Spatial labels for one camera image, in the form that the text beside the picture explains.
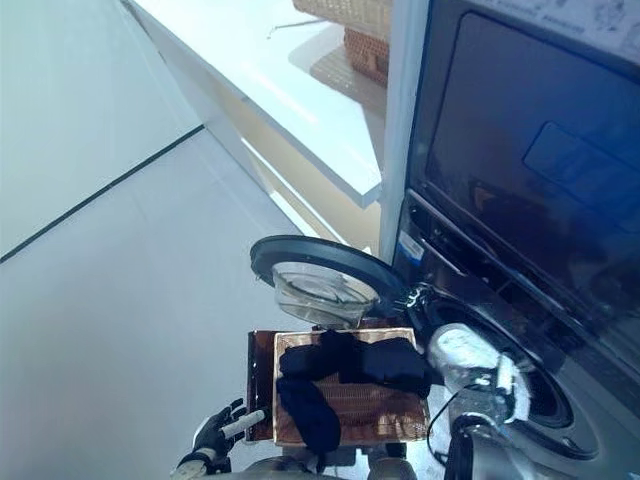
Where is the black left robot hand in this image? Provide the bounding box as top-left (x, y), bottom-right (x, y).
top-left (193, 397), bottom-right (266, 455)

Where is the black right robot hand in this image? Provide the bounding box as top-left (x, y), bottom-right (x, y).
top-left (428, 323), bottom-right (501, 387)

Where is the white garment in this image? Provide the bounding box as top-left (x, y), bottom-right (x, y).
top-left (499, 357), bottom-right (532, 426)

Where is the round glass washing machine door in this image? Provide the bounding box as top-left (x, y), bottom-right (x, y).
top-left (248, 234), bottom-right (406, 331)

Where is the silver left robot leg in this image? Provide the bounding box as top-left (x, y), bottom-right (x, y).
top-left (234, 452), bottom-right (321, 480)

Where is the silver robot leg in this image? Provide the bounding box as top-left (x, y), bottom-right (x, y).
top-left (369, 455), bottom-right (417, 480)
top-left (234, 452), bottom-right (321, 480)

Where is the navy blue garment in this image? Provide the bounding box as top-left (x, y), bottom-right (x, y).
top-left (275, 377), bottom-right (342, 454)

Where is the light brown wicker laundry basket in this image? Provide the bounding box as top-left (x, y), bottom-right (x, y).
top-left (272, 327), bottom-right (431, 446)

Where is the blue barcode sticker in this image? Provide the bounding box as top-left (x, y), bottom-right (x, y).
top-left (397, 232), bottom-right (426, 261)

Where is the silver right robot leg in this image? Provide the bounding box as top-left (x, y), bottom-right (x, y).
top-left (369, 455), bottom-right (417, 480)

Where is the beige woven mat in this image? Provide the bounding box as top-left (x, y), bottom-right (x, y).
top-left (309, 49), bottom-right (389, 101)

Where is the white counter cabinet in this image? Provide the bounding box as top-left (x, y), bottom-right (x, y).
top-left (119, 0), bottom-right (396, 261)

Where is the brown rattan box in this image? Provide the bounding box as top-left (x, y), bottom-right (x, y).
top-left (342, 25), bottom-right (391, 89)

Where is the white instruction label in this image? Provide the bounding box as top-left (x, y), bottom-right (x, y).
top-left (482, 0), bottom-right (640, 59)

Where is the pale wicker basket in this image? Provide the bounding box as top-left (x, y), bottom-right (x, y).
top-left (292, 0), bottom-right (394, 39)

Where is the thin white stick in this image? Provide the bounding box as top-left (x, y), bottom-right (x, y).
top-left (267, 19), bottom-right (321, 37)

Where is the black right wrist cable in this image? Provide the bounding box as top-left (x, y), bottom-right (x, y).
top-left (428, 384), bottom-right (484, 469)

